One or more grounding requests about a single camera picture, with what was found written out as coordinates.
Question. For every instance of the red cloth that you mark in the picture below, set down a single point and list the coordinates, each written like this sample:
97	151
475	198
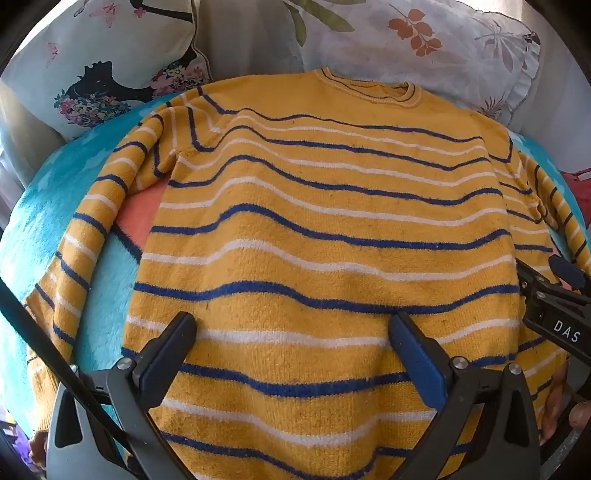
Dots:
577	177

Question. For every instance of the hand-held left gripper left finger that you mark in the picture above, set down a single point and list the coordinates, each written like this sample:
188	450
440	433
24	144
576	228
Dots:
159	364

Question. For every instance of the teal star fleece blanket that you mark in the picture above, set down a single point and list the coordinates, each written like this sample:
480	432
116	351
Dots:
46	221

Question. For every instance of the person's right hand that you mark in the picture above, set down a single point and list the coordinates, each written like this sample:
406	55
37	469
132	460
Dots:
554	406

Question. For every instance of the purple cloth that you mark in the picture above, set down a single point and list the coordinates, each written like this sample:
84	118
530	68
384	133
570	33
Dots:
9	447

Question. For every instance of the yellow striped sweater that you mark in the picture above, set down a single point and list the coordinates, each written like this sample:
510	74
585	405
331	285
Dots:
323	221

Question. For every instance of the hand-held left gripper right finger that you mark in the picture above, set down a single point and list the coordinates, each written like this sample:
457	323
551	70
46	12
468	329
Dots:
420	360

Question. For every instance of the floral silhouette print pillow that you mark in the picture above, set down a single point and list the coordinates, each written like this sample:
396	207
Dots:
106	60

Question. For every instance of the white leaf print pillow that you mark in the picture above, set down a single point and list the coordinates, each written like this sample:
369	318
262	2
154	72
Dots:
438	50

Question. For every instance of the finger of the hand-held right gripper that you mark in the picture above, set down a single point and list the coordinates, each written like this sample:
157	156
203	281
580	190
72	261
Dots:
531	279
569	273

